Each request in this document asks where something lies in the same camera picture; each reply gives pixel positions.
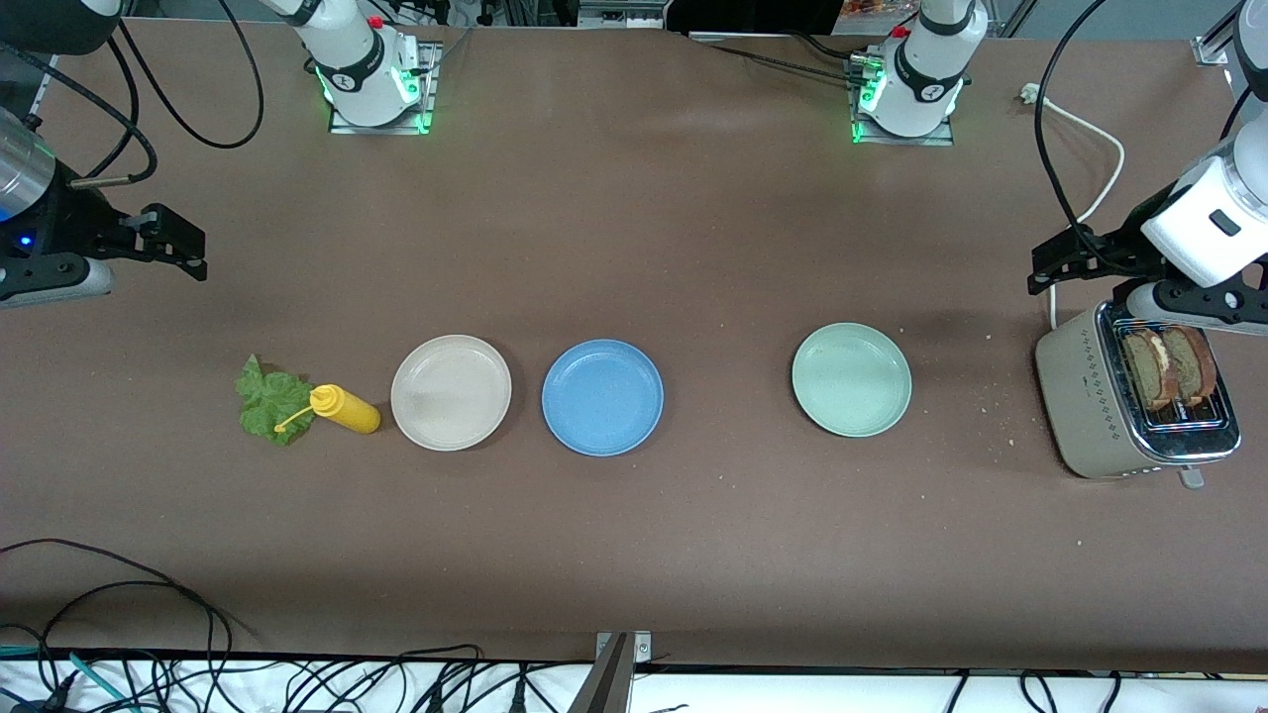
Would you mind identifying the beige round plate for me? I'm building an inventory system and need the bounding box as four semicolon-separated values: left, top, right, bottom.
390;334;513;453

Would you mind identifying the beige chrome toaster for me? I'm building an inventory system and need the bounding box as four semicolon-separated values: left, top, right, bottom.
1034;300;1242;490

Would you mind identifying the white toaster power cord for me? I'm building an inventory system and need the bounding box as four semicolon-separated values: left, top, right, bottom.
1020;84;1127;330

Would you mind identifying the teal cable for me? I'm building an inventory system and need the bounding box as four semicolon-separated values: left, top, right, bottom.
0;644;135;713

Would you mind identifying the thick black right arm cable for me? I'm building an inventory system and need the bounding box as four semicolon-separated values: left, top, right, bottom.
0;40;158;189

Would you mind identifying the blue round plate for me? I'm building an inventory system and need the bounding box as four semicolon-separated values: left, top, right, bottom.
541;339;665;458

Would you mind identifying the yellow mustard squeeze bottle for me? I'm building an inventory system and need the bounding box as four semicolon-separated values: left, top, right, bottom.
273;384;381;435

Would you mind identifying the pale green round plate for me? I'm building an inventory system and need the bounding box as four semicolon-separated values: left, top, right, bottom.
791;322;913;439

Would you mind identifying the green lettuce leaf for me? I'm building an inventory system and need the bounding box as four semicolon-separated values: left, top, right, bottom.
235;354;318;448

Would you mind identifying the black looped cable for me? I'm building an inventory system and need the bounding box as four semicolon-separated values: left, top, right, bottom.
0;539;235;684

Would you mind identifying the brown bread slice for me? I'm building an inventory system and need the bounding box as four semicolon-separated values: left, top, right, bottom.
1159;325;1218;407
1124;329;1172;412

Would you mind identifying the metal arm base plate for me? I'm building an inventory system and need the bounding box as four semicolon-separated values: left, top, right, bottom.
329;40;442;135
852;54;957;148

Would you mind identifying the aluminium frame profile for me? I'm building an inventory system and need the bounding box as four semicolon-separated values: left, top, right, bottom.
30;54;60;118
1194;8;1241;66

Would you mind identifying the black arched cable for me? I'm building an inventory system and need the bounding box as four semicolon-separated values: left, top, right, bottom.
282;646;486;713

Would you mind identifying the black base power cable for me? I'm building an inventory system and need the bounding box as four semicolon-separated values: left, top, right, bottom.
688;30;873;85

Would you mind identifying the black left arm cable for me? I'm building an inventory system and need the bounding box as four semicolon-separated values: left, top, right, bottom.
1033;0;1110;244

